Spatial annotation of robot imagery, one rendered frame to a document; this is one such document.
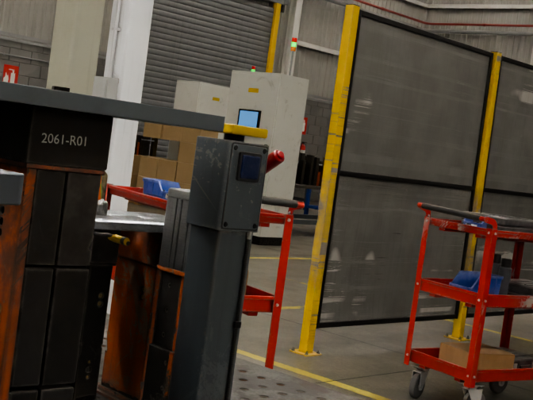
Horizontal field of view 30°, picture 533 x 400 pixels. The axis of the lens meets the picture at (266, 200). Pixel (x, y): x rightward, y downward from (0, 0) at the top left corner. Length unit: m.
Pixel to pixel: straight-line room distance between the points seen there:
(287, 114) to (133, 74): 6.37
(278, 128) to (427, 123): 5.27
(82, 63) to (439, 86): 3.35
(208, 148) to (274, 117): 10.26
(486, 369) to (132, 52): 2.43
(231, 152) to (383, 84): 4.81
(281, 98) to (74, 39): 3.67
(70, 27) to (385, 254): 3.63
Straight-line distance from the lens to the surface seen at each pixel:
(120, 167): 5.38
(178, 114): 1.12
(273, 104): 11.53
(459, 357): 4.96
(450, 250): 6.84
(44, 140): 1.06
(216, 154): 1.23
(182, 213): 1.44
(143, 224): 1.49
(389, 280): 6.33
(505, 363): 5.05
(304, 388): 1.90
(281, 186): 11.68
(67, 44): 8.57
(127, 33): 5.36
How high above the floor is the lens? 1.14
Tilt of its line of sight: 3 degrees down
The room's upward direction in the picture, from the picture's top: 8 degrees clockwise
